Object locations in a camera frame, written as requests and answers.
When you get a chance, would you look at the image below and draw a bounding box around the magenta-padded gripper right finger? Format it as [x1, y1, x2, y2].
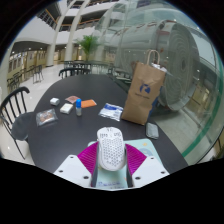
[124, 143, 170, 188]

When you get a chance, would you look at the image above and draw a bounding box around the orange cloth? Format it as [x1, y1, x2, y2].
[80, 98, 98, 109]

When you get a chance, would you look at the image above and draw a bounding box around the group of distant chairs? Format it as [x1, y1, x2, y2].
[6, 64, 45, 93]

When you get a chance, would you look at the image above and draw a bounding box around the light green cartoon mouse pad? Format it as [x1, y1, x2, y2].
[87, 138, 158, 191]

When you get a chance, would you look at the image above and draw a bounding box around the green potted palm plant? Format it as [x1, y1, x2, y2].
[74, 34, 101, 62]

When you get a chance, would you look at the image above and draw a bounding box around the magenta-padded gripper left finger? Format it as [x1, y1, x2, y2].
[53, 141, 100, 188]

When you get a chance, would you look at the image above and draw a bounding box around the small white box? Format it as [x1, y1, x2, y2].
[49, 97, 61, 107]

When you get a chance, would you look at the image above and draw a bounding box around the clear plastic packet, blue print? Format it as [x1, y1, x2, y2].
[98, 102, 125, 122]

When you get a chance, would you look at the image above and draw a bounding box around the brown paper bag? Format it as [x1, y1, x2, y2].
[120, 49, 167, 126]

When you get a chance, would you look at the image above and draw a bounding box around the white rectangular box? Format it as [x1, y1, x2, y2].
[59, 102, 74, 115]

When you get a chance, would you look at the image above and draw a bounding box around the black chair at table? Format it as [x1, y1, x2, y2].
[58, 68, 78, 80]
[75, 67, 93, 76]

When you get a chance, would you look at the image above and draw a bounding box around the black spindle-back chair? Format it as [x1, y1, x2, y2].
[0, 86, 36, 160]

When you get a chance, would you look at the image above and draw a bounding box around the white perforated computer mouse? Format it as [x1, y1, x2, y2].
[96, 126, 127, 172]

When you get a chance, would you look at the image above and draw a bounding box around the clear packet of cookies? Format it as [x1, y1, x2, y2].
[35, 108, 59, 127]

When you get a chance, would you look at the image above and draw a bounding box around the small blue-capped bottle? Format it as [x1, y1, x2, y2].
[75, 98, 83, 117]

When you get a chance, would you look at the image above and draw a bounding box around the large grey ribbed cylinder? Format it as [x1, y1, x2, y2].
[113, 19, 202, 112]

